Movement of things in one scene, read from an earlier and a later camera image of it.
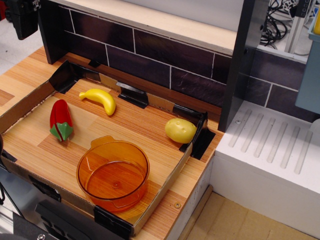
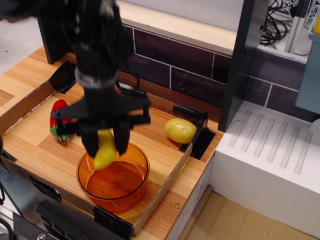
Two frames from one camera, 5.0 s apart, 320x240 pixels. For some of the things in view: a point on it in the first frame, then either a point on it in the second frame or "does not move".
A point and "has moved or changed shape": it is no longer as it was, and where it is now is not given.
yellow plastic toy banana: x=101 y=95 has moved or changed shape
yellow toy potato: x=181 y=130 does not move
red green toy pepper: x=60 y=120 does not move
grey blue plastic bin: x=308 y=94 does not move
